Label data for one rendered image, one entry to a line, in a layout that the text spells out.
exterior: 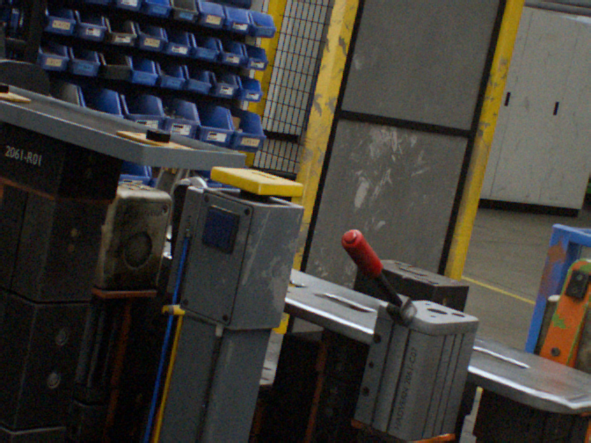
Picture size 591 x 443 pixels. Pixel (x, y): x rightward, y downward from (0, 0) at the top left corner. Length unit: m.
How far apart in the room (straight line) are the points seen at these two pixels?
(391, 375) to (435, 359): 0.04
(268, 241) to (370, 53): 3.65
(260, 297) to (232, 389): 0.09
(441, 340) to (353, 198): 3.66
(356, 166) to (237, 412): 3.68
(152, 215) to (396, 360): 0.40
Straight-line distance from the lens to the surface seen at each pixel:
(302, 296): 1.52
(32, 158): 1.34
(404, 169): 5.07
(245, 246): 1.14
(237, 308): 1.15
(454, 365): 1.28
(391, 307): 1.22
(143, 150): 1.18
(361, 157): 4.87
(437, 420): 1.28
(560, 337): 1.53
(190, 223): 1.40
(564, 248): 3.51
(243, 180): 1.15
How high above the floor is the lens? 1.29
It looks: 8 degrees down
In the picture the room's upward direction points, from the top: 12 degrees clockwise
